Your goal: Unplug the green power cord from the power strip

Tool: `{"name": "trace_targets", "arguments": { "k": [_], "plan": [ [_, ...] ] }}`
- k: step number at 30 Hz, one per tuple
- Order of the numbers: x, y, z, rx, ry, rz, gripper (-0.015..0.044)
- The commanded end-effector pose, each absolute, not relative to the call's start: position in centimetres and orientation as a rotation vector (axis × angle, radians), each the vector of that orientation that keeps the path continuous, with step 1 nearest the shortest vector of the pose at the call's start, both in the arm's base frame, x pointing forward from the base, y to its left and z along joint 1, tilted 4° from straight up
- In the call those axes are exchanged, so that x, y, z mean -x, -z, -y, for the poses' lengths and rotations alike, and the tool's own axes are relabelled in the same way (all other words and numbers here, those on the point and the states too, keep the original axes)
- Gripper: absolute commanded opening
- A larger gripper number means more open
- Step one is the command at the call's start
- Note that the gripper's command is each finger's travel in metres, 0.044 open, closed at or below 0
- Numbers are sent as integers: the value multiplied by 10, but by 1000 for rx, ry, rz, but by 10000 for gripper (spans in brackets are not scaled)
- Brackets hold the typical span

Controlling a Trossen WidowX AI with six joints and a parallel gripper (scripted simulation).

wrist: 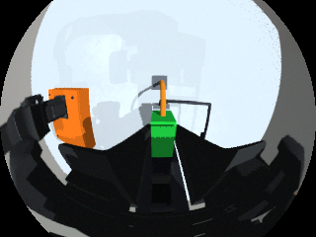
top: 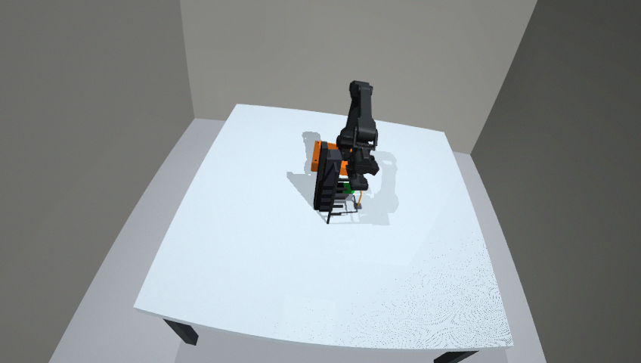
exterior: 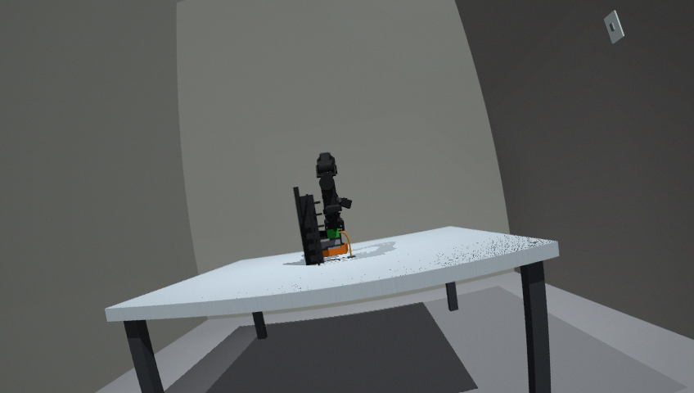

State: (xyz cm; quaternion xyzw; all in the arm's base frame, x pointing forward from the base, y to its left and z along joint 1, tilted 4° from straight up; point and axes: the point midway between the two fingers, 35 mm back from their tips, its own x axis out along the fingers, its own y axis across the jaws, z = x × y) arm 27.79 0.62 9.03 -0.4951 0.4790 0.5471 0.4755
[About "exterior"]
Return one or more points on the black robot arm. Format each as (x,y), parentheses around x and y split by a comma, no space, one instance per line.
(325,170)

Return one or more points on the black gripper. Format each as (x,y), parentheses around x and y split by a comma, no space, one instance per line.
(331,209)

